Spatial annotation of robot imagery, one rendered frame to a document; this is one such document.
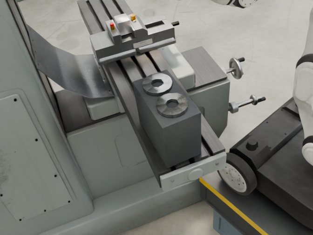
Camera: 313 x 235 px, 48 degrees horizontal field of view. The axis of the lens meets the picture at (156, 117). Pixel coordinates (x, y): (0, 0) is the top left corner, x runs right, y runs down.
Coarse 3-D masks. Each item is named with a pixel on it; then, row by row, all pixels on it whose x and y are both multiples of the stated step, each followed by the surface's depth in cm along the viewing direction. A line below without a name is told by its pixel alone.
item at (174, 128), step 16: (144, 80) 106; (160, 80) 106; (144, 96) 103; (160, 96) 103; (176, 96) 100; (144, 112) 108; (160, 112) 97; (176, 112) 96; (192, 112) 97; (144, 128) 118; (160, 128) 96; (176, 128) 96; (192, 128) 100; (160, 144) 104; (176, 144) 101; (192, 144) 105; (176, 160) 107
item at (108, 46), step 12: (108, 24) 147; (144, 24) 151; (156, 24) 153; (168, 24) 149; (96, 36) 149; (108, 36) 148; (120, 36) 141; (132, 36) 146; (144, 36) 146; (156, 36) 148; (168, 36) 150; (96, 48) 143; (108, 48) 143; (120, 48) 145; (132, 48) 148; (144, 48) 149; (156, 48) 150; (108, 60) 146
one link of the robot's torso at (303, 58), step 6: (312, 12) 105; (312, 18) 108; (312, 24) 110; (312, 30) 112; (312, 36) 113; (306, 42) 116; (312, 42) 114; (306, 48) 117; (312, 48) 115; (306, 54) 118; (312, 54) 116; (300, 60) 120; (306, 60) 117; (312, 60) 115
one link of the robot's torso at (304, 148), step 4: (308, 144) 135; (312, 144) 134; (304, 148) 138; (308, 148) 136; (312, 148) 134; (304, 152) 138; (308, 152) 136; (312, 152) 134; (304, 156) 140; (308, 156) 137; (312, 156) 136; (308, 160) 138; (312, 160) 137; (312, 164) 138
